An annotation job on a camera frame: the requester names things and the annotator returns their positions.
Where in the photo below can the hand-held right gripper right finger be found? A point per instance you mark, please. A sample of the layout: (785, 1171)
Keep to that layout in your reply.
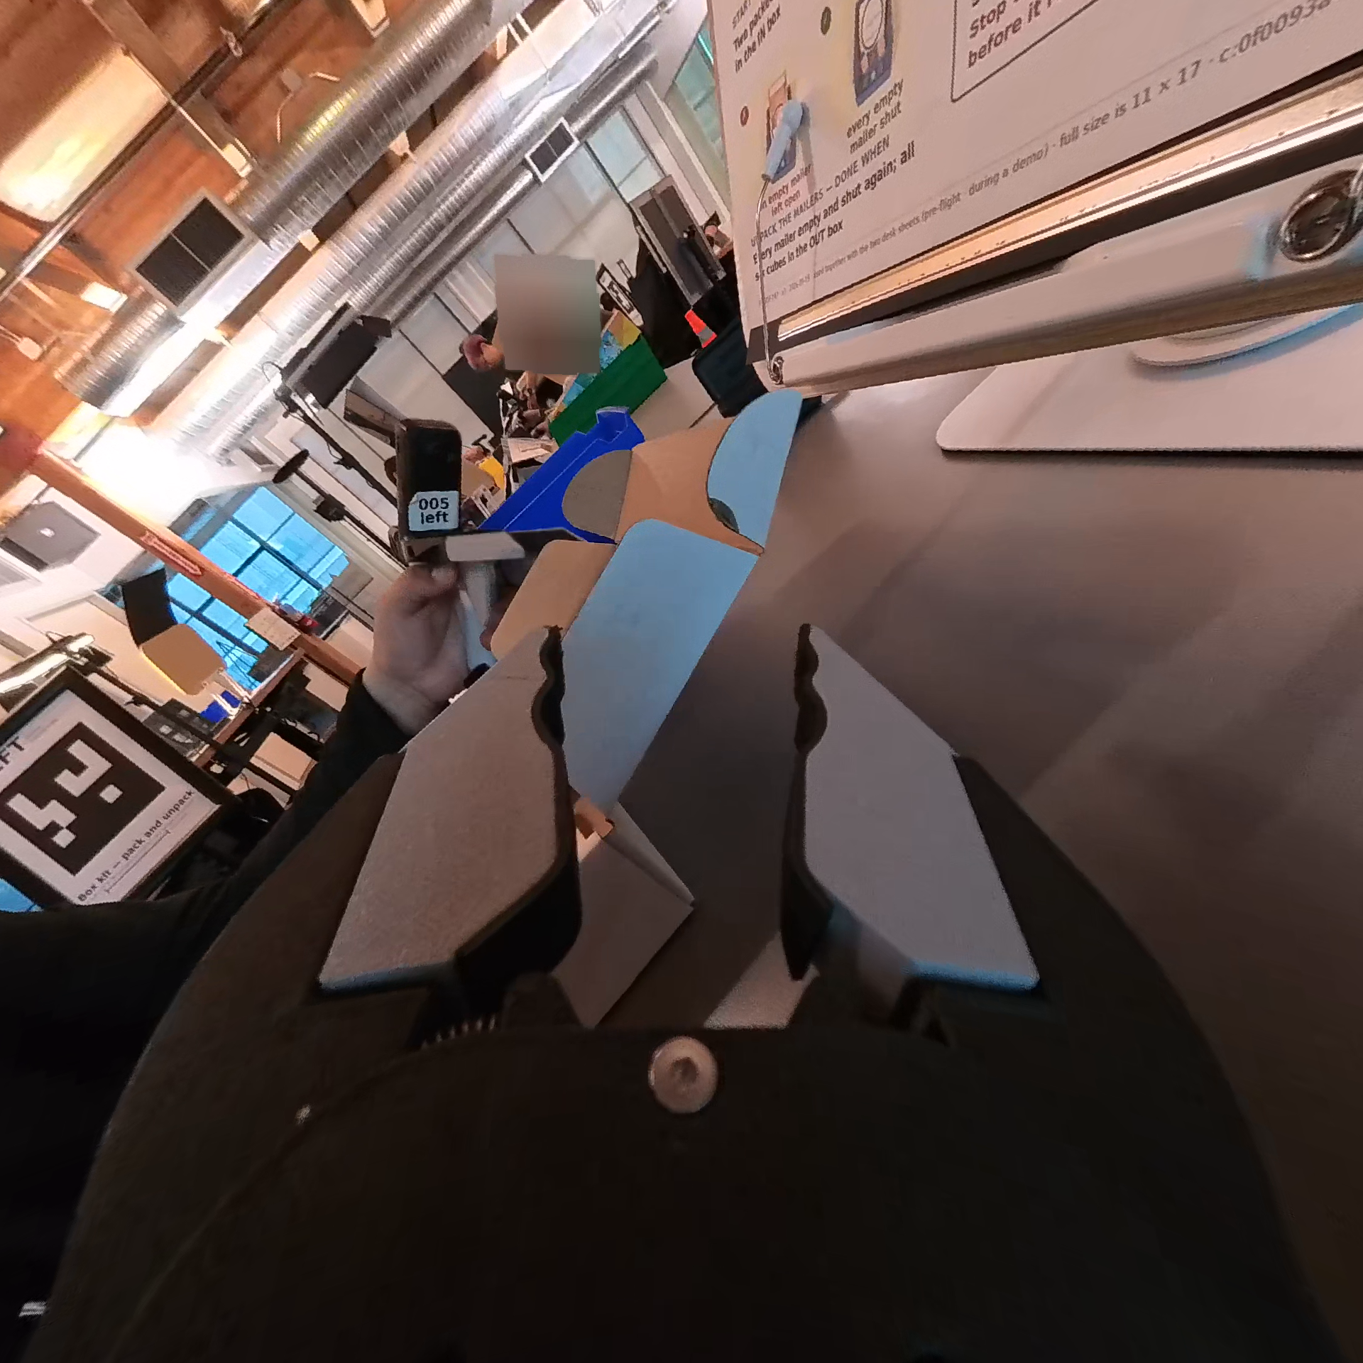
(906, 851)

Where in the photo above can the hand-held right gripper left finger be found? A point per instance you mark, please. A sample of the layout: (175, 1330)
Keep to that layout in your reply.
(459, 851)

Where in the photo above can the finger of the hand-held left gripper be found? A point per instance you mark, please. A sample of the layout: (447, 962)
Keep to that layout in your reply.
(485, 548)

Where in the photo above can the white cardboard mailer box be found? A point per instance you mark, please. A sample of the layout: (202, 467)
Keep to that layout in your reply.
(661, 639)

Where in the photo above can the person's left forearm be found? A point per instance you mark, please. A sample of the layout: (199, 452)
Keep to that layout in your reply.
(321, 765)

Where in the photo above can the person's left hand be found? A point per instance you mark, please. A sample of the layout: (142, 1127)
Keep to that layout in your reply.
(416, 649)

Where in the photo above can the blue plastic bin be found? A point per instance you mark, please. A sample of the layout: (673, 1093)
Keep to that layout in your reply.
(533, 499)

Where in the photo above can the black studio light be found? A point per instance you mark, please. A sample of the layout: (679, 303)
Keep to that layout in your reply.
(330, 361)

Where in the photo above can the green plastic bin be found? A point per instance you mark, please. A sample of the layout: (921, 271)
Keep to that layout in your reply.
(629, 383)

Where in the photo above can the black charging case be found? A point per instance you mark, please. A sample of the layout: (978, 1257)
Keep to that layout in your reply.
(725, 371)

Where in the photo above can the orange traffic cone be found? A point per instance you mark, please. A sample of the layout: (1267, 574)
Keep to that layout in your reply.
(702, 332)

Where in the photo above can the black softbox light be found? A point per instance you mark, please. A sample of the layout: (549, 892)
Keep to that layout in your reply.
(181, 649)

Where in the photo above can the grey laptop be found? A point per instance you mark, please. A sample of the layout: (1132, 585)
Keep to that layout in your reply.
(48, 532)

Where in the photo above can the black and white marker sign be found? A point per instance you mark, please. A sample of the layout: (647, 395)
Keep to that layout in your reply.
(76, 798)

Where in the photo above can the white stand base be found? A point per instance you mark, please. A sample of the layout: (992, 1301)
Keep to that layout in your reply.
(1119, 415)

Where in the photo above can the wooden instruction board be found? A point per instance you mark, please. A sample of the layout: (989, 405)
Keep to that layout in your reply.
(1065, 329)

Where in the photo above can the printed instruction sheet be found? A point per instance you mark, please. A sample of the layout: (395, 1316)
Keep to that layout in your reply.
(958, 128)

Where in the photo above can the silver ventilation duct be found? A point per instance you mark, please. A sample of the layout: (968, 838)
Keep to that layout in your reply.
(352, 116)
(426, 212)

